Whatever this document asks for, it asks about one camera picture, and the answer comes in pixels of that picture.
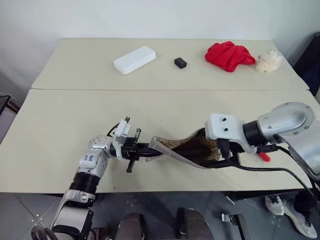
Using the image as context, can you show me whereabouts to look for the small black box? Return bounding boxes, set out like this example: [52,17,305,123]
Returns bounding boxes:
[173,57,188,69]

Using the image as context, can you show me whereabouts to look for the black trouser leg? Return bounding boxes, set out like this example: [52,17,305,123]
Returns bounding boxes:
[293,190,317,214]

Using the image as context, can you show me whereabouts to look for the white plastic rectangular box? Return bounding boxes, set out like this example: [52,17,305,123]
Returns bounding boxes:
[112,45,158,75]

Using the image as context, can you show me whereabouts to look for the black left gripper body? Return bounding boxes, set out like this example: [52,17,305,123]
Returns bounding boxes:
[121,128,143,174]

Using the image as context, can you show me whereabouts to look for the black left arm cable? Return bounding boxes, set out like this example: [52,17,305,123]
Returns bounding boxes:
[106,115,131,138]

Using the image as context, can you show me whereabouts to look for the grey checked fabric pouch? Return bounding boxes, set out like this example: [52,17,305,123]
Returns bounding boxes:
[149,126,224,170]

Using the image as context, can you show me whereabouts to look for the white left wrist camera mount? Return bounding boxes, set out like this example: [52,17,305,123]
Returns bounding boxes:
[111,118,133,161]

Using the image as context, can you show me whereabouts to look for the black flat panel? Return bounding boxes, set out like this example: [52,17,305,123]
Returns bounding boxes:
[0,93,12,114]

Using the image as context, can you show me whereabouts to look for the dark rounded shape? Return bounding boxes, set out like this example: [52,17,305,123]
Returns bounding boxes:
[176,208,210,240]
[116,212,146,240]

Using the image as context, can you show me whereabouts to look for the red crumpled cloth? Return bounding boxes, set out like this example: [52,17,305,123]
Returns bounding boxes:
[204,41,257,74]

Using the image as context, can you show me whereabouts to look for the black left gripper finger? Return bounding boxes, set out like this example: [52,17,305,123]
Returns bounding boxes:
[135,149,164,159]
[136,142,155,151]

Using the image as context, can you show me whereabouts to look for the white sneaker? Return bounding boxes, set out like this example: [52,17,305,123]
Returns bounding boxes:
[264,194,286,217]
[282,198,318,239]

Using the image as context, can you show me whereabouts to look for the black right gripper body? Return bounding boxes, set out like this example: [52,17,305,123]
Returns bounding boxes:
[217,139,250,162]

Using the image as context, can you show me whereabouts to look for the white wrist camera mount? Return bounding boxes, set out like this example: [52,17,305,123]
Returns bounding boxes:
[111,118,133,161]
[204,113,259,154]

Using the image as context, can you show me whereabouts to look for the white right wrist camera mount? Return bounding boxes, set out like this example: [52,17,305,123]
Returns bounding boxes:
[204,113,259,154]

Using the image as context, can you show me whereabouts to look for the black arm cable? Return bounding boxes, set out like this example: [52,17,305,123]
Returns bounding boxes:
[106,115,131,138]
[217,139,317,199]

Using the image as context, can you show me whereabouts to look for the cream plush toy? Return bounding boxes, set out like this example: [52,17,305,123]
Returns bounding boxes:
[255,49,284,74]

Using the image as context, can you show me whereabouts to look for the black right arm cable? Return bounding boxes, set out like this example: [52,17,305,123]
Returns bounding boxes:
[217,139,317,199]

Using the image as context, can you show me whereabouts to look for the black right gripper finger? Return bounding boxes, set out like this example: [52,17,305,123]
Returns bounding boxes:
[174,139,219,164]
[199,158,241,171]

